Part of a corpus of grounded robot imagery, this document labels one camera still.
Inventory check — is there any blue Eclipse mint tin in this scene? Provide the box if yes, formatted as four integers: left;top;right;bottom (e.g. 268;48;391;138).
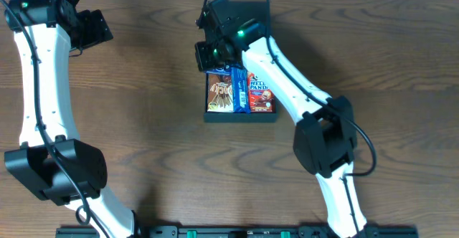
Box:
205;66;232;76

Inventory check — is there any brown Pocky box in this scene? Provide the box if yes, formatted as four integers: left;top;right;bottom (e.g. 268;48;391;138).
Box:
207;73;234;113

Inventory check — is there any blue Oreo cookie pack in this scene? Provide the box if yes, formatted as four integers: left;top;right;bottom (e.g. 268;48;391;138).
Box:
231;67;250;114

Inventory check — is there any dark green box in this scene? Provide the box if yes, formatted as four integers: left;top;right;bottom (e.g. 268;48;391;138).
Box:
197;0;277;123

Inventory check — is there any red Hello Panda box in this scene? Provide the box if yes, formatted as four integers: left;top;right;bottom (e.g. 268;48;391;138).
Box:
247;72;275;113

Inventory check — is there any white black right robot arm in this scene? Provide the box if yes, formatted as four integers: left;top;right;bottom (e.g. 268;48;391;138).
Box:
195;0;366;237

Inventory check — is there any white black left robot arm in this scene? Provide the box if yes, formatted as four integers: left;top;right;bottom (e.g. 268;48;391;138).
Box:
4;0;139;237

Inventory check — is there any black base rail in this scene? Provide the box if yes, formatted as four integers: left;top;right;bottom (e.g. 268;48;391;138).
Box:
55;224;420;238

